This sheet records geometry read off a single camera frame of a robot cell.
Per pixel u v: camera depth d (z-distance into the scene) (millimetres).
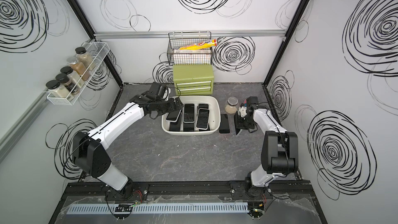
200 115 984
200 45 867
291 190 735
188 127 934
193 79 991
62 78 631
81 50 743
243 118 790
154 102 596
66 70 664
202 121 937
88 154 425
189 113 986
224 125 963
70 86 667
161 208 960
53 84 610
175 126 944
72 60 688
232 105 963
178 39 937
